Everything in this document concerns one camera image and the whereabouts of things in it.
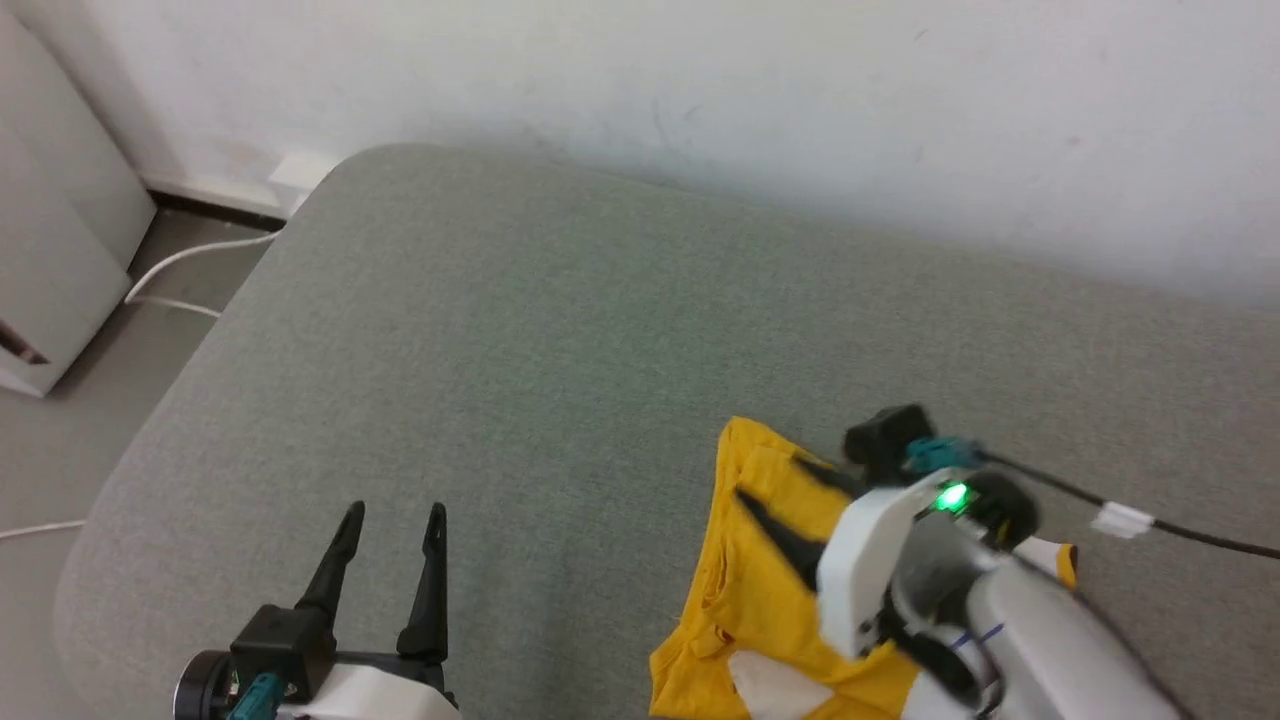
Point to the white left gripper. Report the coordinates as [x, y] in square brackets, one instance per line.
[380, 695]

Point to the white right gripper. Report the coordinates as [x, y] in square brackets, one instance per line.
[860, 570]

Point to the yellow cat face T-shirt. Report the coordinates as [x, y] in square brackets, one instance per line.
[745, 610]

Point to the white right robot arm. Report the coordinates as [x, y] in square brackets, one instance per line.
[1050, 650]

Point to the grey fabric sofa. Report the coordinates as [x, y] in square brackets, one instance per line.
[550, 350]

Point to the dark baseboard strip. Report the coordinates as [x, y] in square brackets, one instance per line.
[210, 208]

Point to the white cabinet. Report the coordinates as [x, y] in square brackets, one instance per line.
[60, 220]

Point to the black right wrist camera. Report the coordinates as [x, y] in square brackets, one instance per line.
[885, 438]

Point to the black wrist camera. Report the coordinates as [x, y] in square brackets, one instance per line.
[885, 438]
[280, 645]

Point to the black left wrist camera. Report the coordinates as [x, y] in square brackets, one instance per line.
[280, 645]

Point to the white wall socket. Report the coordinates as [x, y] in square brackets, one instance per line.
[300, 178]

